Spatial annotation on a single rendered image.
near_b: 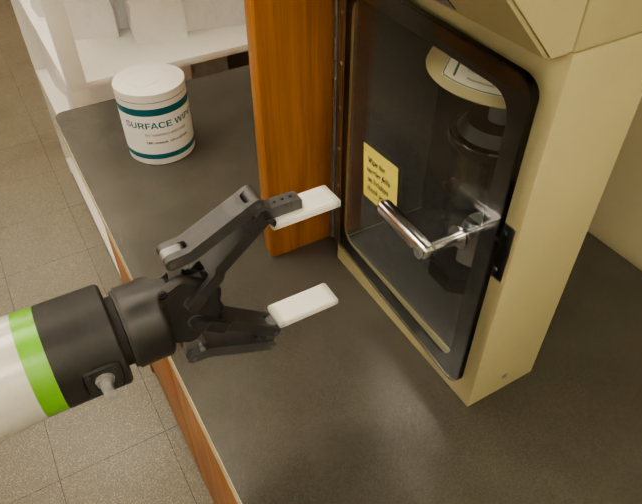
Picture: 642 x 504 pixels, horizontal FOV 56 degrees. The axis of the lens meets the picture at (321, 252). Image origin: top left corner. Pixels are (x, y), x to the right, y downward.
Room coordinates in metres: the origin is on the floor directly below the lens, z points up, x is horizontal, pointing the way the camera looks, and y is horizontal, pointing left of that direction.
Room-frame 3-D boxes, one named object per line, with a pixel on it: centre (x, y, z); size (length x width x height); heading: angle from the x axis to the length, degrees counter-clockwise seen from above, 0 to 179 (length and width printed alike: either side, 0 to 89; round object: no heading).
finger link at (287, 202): (0.41, 0.04, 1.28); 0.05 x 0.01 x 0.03; 120
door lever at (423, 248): (0.47, -0.10, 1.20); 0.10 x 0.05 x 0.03; 28
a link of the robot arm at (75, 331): (0.32, 0.20, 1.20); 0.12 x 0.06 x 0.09; 30
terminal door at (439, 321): (0.55, -0.09, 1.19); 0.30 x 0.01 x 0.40; 28
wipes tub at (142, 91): (1.02, 0.32, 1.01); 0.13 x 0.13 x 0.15
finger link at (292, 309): (0.43, 0.02, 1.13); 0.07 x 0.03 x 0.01; 120
